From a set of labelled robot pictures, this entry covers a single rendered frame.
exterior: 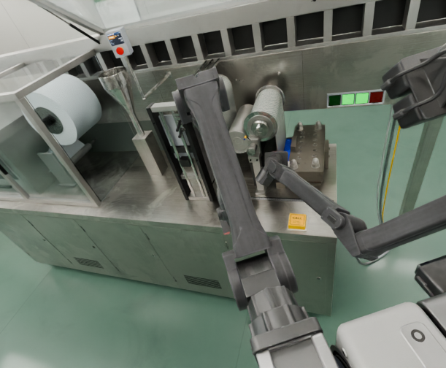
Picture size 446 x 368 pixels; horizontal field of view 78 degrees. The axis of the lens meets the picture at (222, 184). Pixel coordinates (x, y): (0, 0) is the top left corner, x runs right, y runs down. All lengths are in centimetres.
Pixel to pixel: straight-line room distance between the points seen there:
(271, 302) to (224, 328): 164
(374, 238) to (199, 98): 52
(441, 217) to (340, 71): 92
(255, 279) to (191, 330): 168
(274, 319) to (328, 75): 122
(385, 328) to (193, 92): 43
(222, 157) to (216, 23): 106
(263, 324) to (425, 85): 34
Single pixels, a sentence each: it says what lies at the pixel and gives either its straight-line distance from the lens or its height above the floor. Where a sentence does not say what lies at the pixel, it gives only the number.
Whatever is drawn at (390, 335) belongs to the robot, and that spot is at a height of 153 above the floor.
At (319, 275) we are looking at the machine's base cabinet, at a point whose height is 55.
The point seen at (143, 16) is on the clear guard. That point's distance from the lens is 159.
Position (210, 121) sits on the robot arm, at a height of 164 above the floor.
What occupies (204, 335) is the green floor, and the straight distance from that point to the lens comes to 207.
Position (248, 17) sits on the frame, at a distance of 142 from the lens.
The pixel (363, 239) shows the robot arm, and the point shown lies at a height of 125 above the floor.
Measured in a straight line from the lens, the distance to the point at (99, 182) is 177.
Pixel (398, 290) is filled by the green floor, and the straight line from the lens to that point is 218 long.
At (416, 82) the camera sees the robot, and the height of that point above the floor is 171.
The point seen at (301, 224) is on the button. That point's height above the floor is 92.
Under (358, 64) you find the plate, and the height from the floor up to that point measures 134.
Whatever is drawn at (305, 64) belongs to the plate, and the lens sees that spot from 144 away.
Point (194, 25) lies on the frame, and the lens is 151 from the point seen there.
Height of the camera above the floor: 186
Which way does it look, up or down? 40 degrees down
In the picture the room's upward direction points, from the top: 17 degrees counter-clockwise
